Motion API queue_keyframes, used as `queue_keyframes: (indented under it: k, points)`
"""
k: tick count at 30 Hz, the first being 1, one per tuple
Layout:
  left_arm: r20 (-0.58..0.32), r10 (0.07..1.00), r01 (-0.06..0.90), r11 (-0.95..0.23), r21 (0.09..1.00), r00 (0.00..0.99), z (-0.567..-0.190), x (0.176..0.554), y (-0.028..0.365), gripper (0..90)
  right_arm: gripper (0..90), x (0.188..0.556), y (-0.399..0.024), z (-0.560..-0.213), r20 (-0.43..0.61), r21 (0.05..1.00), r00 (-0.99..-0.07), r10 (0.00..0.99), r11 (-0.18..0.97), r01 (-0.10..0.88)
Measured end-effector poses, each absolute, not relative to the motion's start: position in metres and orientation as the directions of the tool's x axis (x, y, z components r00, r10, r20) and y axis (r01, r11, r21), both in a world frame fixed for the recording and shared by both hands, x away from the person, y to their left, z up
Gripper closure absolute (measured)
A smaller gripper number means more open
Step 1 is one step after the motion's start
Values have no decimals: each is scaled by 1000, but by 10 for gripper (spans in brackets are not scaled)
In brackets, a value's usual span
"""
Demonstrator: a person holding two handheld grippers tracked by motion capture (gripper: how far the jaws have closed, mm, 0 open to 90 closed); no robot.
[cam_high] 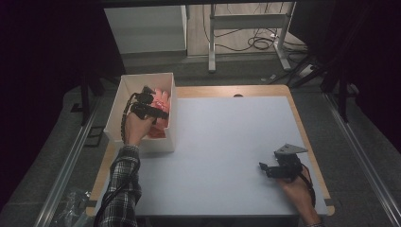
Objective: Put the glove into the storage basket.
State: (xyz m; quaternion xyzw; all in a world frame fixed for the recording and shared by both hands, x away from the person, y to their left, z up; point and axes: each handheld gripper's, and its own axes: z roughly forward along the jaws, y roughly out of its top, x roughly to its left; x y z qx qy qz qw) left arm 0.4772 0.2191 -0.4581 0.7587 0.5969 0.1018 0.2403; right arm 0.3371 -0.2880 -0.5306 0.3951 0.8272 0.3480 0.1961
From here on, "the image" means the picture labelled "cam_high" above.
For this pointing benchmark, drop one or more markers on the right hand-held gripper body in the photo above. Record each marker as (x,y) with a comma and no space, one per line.
(287,164)

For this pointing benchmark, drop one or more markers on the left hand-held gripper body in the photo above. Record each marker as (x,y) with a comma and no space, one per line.
(146,108)

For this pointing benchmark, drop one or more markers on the pink winter glove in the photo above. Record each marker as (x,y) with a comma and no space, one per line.
(161,104)

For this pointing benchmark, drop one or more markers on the white storage box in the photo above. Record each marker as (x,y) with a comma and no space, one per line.
(124,126)

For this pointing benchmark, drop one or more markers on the person's left hand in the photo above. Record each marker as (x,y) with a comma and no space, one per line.
(136,129)

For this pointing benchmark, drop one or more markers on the person's right hand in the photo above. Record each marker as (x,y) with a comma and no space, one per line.
(294,190)

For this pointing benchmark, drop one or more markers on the white table mat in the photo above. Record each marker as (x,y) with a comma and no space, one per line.
(227,151)

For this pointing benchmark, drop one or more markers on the black metal stand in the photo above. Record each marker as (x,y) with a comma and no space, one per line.
(86,101)

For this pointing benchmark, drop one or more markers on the white cabinet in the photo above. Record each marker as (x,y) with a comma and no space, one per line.
(145,28)

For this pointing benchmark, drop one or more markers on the white power strip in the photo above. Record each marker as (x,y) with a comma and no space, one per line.
(306,71)

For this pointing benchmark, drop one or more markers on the clear plastic bag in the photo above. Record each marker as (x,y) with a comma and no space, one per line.
(74,206)

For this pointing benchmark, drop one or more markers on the aluminium floor rail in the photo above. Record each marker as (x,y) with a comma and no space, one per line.
(66,170)
(362,157)

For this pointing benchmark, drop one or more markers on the grey metal desk frame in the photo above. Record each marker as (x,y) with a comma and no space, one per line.
(249,22)

